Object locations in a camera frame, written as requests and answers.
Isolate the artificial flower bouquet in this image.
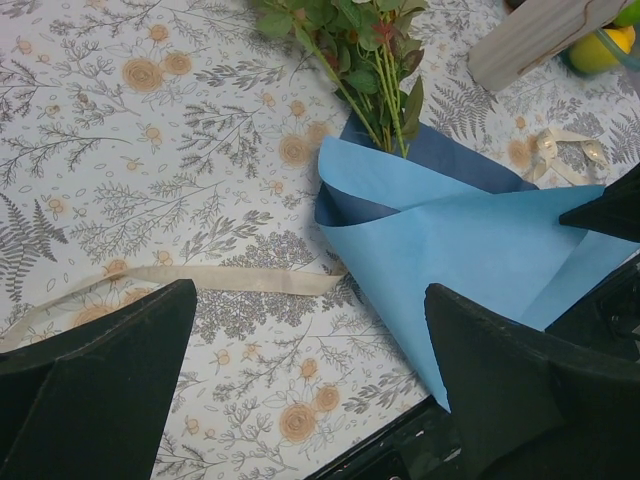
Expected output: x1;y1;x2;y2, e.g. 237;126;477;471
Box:
253;0;428;158

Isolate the blue wrapping paper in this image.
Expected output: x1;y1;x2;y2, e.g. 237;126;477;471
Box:
315;126;639;406

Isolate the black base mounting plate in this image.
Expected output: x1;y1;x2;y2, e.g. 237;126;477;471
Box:
306;397;466;480

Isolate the green lime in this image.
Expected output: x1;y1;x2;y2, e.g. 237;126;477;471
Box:
612;0;640;28

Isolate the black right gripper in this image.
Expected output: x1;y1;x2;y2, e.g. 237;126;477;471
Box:
545;164;640;360

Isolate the floral patterned table mat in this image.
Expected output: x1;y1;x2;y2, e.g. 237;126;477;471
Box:
1;1;426;479

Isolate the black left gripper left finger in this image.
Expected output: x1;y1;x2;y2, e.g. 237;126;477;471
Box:
1;279;197;479

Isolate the white ribbed ceramic vase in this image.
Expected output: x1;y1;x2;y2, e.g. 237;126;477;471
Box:
468;0;632;91

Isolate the yellow lemon front left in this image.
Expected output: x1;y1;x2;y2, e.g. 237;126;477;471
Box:
567;24;637;79

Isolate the cream ribbon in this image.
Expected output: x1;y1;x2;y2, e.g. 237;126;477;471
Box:
1;265;346;359

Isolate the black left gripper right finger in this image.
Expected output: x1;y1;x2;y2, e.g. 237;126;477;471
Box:
425;284;639;479

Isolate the teal plastic fruit basket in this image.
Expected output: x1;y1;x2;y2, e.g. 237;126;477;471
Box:
557;22;640;81

